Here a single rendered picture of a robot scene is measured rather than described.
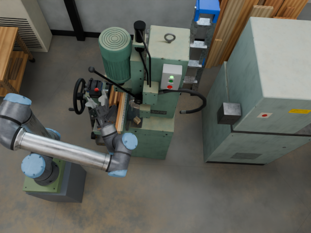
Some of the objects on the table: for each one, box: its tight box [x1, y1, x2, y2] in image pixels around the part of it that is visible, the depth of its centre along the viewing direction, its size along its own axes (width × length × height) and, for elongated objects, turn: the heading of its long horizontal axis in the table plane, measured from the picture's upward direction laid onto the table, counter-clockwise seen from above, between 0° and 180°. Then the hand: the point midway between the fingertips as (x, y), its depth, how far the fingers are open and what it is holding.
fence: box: [120, 78, 131, 134], centre depth 183 cm, size 60×2×6 cm, turn 174°
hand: (95, 92), depth 141 cm, fingers open, 14 cm apart
